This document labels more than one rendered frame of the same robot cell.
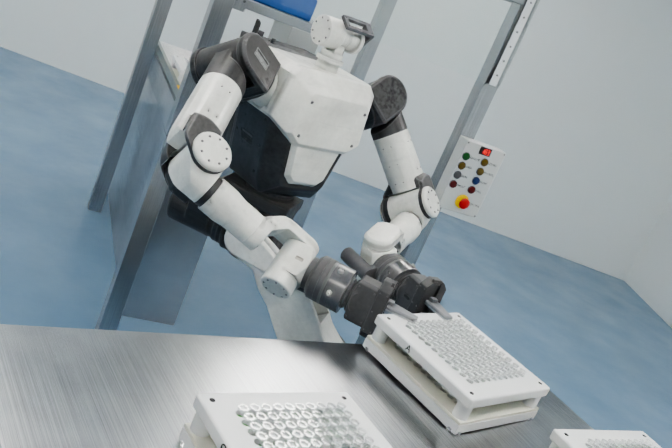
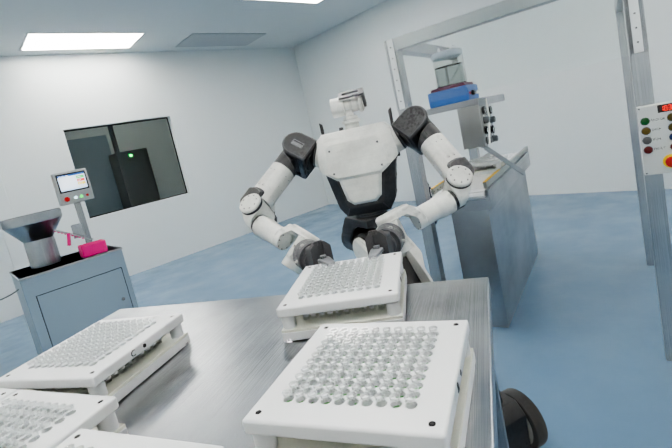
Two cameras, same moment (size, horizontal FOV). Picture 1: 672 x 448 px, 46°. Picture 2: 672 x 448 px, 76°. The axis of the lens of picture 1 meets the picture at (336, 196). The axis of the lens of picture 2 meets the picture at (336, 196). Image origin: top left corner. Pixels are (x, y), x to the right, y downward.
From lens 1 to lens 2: 1.44 m
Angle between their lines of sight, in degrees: 58
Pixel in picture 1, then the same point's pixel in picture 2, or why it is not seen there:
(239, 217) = (265, 233)
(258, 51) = (294, 140)
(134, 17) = (546, 148)
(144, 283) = not seen: hidden behind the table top
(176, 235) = (476, 265)
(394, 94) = (413, 117)
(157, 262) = not seen: hidden behind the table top
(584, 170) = not seen: outside the picture
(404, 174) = (439, 165)
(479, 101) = (636, 71)
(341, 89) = (351, 134)
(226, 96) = (272, 172)
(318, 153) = (361, 179)
